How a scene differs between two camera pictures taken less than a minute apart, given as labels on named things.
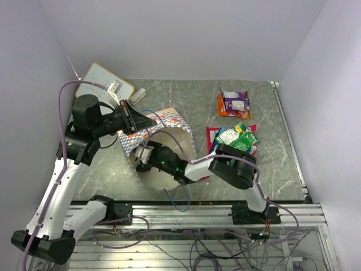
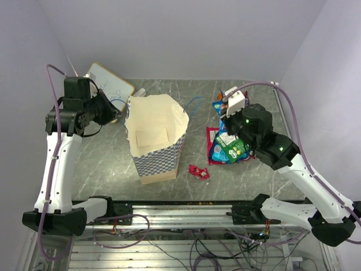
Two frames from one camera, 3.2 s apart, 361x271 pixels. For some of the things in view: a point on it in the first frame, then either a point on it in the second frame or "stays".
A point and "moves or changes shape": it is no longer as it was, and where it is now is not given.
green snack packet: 238,138 stays
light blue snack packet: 220,131 moves or changes shape
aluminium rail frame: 207,236 stays
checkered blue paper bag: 174,131 moves or changes shape
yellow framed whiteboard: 98,73 stays
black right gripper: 147,167 -> 228,119
